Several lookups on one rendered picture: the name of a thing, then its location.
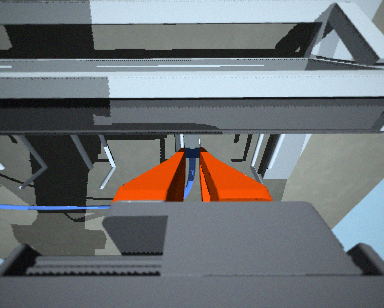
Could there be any blue patch cord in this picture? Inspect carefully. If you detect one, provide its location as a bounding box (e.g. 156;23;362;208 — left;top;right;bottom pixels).
0;158;196;210

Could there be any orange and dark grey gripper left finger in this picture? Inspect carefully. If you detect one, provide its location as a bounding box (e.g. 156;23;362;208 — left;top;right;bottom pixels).
111;147;186;204

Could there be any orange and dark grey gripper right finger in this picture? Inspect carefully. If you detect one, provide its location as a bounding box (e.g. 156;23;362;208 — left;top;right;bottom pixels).
199;147;273;202

